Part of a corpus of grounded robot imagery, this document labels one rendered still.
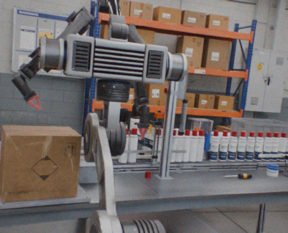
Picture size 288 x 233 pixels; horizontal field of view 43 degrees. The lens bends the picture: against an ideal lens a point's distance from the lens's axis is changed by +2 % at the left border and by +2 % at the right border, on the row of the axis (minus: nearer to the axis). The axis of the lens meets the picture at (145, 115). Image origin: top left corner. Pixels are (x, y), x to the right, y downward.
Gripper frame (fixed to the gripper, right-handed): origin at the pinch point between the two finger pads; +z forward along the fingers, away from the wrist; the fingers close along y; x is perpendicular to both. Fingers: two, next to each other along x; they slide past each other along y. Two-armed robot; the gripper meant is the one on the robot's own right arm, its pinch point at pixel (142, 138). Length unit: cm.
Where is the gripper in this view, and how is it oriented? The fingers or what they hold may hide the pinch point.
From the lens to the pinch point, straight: 225.6
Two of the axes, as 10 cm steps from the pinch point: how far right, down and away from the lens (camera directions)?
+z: -1.0, 9.9, 1.1
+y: -9.0, -0.5, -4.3
